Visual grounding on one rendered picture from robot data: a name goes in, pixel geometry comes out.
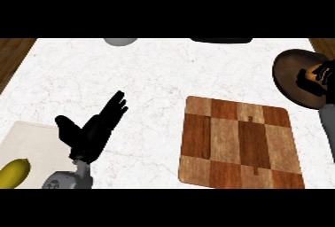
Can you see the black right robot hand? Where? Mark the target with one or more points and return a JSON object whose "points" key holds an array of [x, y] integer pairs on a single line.
{"points": [[321, 77]]}

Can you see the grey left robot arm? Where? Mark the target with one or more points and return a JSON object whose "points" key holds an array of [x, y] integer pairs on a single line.
{"points": [[69, 178]]}

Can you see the black flat appliance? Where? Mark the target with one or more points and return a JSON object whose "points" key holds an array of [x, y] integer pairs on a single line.
{"points": [[221, 40]]}

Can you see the golden brown croissant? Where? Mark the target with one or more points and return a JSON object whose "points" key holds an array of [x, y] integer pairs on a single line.
{"points": [[312, 75]]}

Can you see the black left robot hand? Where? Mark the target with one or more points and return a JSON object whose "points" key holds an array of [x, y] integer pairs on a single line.
{"points": [[93, 130]]}

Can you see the yellow banana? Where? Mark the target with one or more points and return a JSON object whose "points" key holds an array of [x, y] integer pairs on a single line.
{"points": [[14, 174]]}

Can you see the checkered wooden cutting board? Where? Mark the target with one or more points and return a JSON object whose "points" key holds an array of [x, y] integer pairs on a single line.
{"points": [[239, 142]]}

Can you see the dark brown round pan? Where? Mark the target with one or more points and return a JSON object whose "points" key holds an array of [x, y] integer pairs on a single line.
{"points": [[292, 76]]}

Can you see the grey round bowl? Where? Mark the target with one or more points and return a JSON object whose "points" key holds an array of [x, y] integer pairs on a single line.
{"points": [[119, 41]]}

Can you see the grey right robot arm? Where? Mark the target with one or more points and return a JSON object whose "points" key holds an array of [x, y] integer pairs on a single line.
{"points": [[329, 127]]}

